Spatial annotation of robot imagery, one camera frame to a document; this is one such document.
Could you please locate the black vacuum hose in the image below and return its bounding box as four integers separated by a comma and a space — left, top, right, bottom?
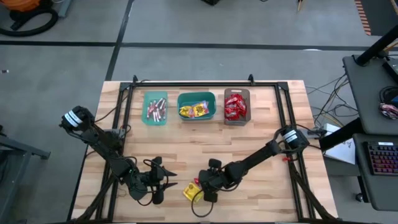
0, 6, 59, 37

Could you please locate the teal plastic bin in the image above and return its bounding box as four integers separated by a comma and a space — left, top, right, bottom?
177, 91, 217, 121

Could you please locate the grey desk top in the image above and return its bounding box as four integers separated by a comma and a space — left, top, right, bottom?
353, 133, 398, 212
343, 54, 398, 135

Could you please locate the light green translucent bin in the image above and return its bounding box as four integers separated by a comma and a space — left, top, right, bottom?
141, 90, 169, 126

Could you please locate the grey plastic bin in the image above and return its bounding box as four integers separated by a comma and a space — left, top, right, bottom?
223, 88, 252, 126

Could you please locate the black aluminium table frame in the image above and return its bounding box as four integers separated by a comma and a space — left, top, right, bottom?
71, 73, 335, 224

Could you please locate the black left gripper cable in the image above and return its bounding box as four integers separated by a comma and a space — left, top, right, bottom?
136, 157, 170, 207

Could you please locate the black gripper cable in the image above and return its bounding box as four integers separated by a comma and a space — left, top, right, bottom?
136, 157, 170, 207
190, 189, 216, 218

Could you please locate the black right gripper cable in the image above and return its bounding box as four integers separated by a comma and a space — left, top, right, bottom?
190, 189, 216, 218

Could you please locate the black floor cable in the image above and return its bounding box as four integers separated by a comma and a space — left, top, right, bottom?
306, 73, 348, 96
313, 77, 360, 128

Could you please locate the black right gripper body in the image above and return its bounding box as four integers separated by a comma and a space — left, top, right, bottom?
198, 158, 233, 203

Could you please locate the black diagonal pole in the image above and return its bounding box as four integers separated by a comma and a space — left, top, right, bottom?
355, 24, 398, 67

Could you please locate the black desk device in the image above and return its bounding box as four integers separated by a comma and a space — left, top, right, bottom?
382, 57, 398, 83

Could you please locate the grey metal stand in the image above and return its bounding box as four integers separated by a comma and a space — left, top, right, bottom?
0, 124, 52, 224

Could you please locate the grey metal mounting plate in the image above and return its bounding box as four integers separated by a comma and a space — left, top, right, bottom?
105, 128, 127, 139

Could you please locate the orange vacuum cleaner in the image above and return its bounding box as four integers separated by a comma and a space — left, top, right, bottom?
0, 0, 41, 12

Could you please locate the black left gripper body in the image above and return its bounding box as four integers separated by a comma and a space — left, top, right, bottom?
147, 156, 166, 205

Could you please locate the backlit black keyboard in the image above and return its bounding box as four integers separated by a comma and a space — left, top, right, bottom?
366, 141, 398, 177

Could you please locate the dark floor mat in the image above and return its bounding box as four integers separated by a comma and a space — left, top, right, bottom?
360, 0, 398, 37

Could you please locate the coiled black cable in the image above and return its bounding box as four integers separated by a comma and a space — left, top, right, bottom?
379, 85, 398, 105

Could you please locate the white paper sheet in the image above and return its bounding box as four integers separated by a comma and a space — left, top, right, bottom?
323, 136, 357, 166

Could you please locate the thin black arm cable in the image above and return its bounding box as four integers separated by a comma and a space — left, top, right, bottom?
95, 90, 130, 124

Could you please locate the white power adapter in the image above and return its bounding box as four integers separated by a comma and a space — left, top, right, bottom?
322, 123, 342, 138

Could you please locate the candy bag on desk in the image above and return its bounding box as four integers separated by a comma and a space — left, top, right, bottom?
378, 103, 398, 121

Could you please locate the black desk beam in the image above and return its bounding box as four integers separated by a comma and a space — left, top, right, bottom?
318, 117, 366, 152

